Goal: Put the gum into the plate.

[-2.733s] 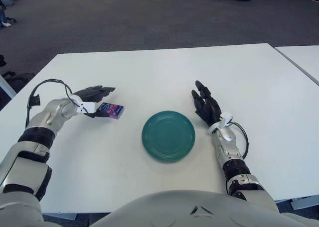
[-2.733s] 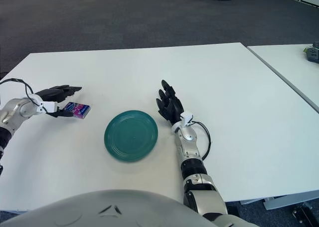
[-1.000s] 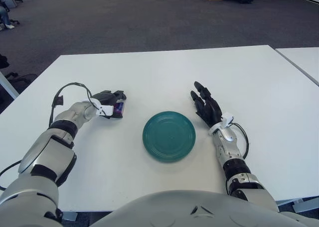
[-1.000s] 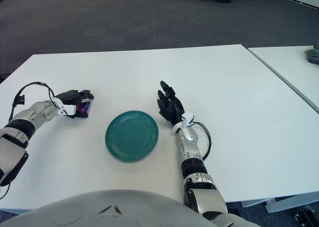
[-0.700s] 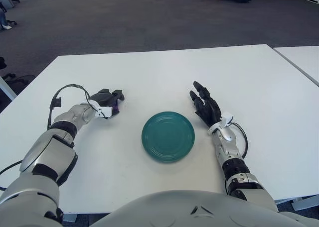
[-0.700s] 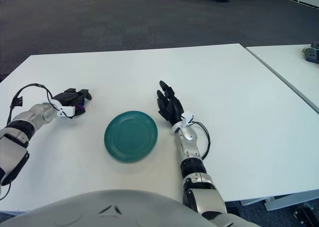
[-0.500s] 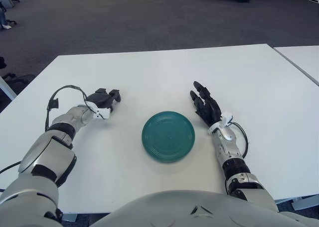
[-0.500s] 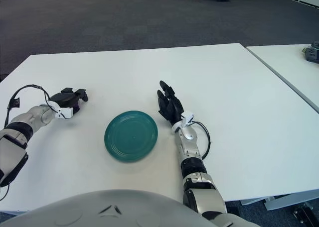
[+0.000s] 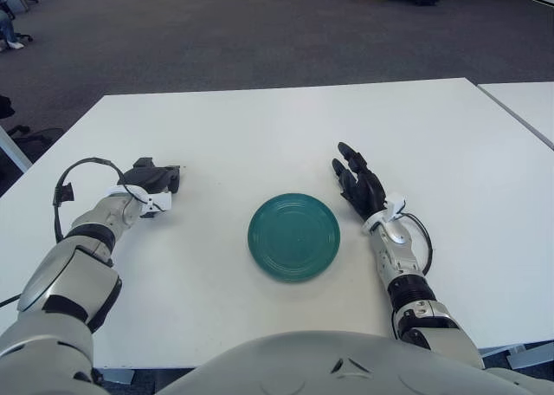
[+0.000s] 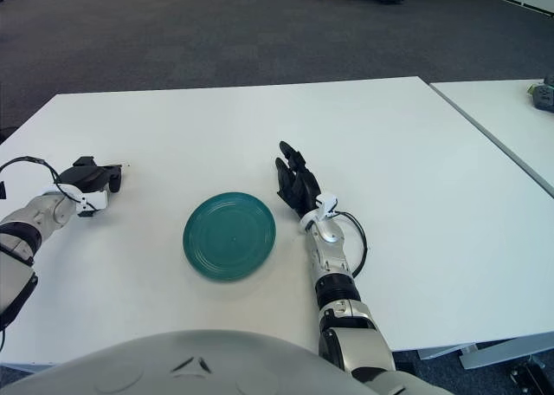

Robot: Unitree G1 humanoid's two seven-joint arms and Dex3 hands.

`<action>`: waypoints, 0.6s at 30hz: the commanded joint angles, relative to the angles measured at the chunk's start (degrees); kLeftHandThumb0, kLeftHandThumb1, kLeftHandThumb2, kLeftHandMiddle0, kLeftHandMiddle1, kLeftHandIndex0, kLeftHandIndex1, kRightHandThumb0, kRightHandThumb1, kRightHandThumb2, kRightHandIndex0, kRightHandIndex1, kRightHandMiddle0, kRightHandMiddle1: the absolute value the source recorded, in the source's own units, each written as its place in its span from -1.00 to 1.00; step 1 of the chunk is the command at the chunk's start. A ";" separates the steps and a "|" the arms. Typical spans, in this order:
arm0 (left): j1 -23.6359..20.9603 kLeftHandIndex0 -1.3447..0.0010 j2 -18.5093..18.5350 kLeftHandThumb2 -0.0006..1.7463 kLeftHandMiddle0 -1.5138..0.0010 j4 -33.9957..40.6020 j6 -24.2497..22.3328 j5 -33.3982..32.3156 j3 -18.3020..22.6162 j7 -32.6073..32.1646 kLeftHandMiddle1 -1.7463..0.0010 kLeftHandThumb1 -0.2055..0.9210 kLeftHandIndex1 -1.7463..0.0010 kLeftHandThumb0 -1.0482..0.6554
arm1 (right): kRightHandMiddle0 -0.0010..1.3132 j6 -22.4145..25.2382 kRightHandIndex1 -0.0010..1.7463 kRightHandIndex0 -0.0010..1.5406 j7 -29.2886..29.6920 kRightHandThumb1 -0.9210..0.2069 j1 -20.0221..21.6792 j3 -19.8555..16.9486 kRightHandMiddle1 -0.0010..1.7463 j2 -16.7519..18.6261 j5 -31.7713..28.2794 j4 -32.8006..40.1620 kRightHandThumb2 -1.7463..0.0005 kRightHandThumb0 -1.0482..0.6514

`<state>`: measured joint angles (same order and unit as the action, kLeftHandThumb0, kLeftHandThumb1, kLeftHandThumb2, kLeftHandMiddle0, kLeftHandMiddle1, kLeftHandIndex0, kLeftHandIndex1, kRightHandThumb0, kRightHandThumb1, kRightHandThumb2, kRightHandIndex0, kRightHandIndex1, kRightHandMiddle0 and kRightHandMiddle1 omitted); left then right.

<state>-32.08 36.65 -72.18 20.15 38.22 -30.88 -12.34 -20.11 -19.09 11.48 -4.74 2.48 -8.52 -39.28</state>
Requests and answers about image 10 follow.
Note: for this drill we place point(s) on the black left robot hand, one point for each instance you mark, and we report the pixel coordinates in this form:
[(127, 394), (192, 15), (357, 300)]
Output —
[(86, 178)]

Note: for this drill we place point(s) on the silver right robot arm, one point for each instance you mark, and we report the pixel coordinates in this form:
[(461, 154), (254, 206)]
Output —
[(333, 273)]

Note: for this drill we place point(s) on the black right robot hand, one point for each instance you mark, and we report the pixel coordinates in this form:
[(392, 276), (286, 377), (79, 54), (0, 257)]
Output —
[(300, 187)]

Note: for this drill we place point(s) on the grey metal table frame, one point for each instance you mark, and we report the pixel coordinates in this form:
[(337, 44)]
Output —
[(497, 349)]

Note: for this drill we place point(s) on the grey robot torso shell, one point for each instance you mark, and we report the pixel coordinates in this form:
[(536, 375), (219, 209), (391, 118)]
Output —
[(182, 364)]

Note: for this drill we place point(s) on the black metal foot bracket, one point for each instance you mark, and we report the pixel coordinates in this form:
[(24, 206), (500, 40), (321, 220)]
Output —
[(530, 371)]

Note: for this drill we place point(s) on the teal green round plate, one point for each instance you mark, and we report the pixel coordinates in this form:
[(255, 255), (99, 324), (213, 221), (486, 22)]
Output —
[(229, 235)]

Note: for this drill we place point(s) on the grey handheld controller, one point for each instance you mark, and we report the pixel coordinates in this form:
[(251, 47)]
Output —
[(544, 96)]

